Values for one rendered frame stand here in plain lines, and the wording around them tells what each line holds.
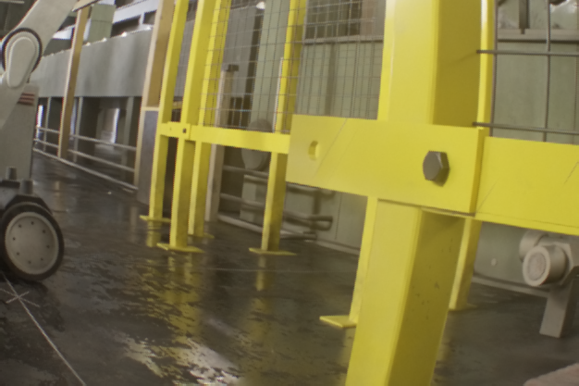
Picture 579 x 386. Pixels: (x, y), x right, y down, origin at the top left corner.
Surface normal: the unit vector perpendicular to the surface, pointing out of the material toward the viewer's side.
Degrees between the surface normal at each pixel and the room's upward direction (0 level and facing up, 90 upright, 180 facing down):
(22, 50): 90
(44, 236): 90
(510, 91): 90
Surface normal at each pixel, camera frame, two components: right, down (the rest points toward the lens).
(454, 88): 0.52, 0.07
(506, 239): -0.84, -0.10
